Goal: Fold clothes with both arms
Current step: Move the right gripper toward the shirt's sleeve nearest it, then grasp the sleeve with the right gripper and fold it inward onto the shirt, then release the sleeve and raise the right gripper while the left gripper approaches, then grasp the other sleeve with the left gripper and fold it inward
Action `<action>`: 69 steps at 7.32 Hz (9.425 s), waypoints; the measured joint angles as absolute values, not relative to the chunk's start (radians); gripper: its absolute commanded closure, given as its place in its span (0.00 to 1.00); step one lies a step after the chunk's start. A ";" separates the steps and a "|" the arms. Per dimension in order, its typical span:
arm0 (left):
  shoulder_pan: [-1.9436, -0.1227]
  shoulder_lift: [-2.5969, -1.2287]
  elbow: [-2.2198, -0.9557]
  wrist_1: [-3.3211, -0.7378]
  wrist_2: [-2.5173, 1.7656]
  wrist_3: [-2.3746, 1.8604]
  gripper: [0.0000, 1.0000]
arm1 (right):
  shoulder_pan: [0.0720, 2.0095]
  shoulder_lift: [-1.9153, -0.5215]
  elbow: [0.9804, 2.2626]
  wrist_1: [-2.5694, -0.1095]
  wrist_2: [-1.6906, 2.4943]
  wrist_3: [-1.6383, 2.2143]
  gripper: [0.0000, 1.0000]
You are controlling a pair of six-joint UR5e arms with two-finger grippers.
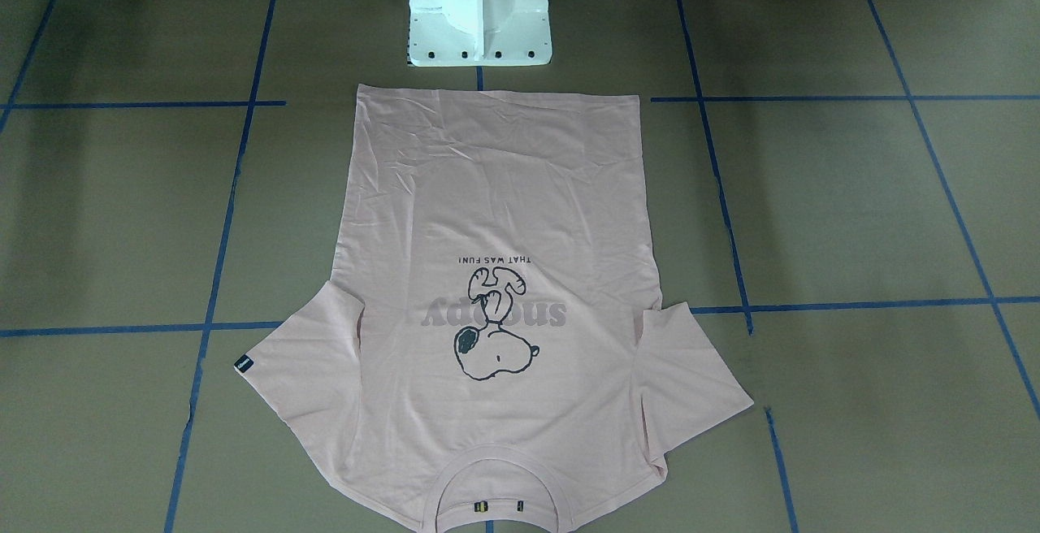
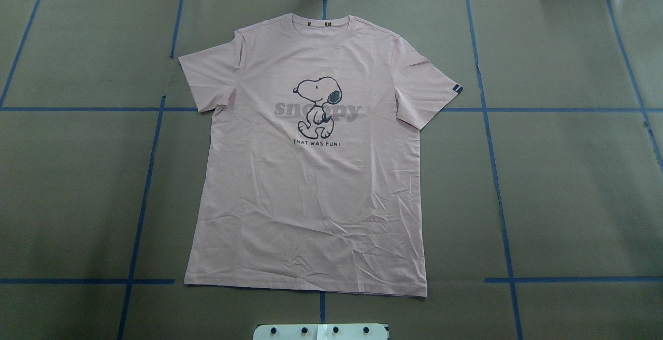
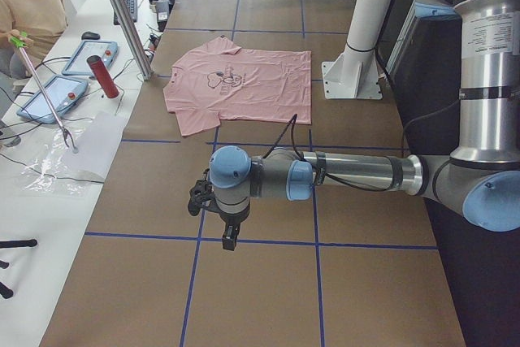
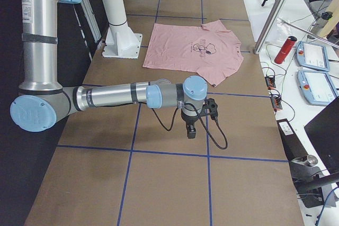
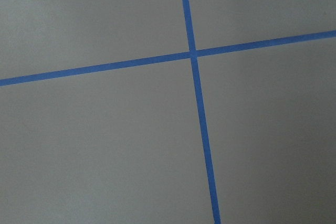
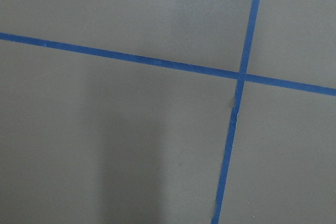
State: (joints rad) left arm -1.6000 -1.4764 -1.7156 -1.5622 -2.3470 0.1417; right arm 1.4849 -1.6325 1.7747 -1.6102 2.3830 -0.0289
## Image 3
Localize pink Snoopy t-shirt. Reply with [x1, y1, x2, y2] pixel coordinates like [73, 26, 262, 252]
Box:
[163, 36, 312, 137]

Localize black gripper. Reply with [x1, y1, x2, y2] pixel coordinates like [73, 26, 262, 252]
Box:
[216, 200, 250, 250]

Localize black computer mouse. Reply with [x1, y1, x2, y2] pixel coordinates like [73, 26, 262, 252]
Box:
[81, 31, 101, 41]

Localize red cylindrical bottle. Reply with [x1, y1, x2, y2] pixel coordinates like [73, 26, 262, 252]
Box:
[86, 55, 119, 98]

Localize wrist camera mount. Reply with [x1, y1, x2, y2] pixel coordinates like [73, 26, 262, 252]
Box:
[188, 179, 217, 216]

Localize seated person in tan shirt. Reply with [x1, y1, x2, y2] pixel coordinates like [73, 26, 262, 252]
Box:
[1, 0, 67, 80]

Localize black power adapter box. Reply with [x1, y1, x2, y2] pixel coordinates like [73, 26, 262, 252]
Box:
[155, 0, 173, 32]

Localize black tripod legs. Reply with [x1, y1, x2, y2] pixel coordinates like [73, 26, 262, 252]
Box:
[1, 238, 38, 299]

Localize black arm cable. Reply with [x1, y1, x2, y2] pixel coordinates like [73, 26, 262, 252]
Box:
[262, 113, 407, 193]

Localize black keyboard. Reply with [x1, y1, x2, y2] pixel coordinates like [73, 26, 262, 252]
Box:
[113, 0, 139, 26]

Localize reacher grabber stick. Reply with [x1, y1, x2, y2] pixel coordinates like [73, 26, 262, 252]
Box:
[9, 32, 79, 154]

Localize blue teach pendant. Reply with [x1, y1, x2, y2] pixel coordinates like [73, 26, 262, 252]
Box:
[61, 40, 119, 76]
[16, 75, 89, 124]

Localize white pedestal column base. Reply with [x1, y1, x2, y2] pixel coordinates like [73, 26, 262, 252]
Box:
[322, 0, 391, 100]

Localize far blue teach pendant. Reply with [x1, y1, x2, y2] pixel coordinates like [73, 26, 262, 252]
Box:
[61, 40, 119, 76]

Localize near blue teach pendant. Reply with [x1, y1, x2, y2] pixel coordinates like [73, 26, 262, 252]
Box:
[16, 75, 89, 124]

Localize clear plastic bag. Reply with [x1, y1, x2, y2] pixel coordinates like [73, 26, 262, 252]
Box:
[10, 127, 92, 197]

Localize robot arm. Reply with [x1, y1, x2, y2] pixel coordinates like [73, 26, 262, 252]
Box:
[188, 0, 519, 250]

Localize white paper sheet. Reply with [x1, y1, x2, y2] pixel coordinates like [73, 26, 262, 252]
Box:
[63, 111, 128, 179]

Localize aluminium frame post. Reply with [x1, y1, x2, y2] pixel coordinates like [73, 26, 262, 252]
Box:
[110, 0, 153, 80]

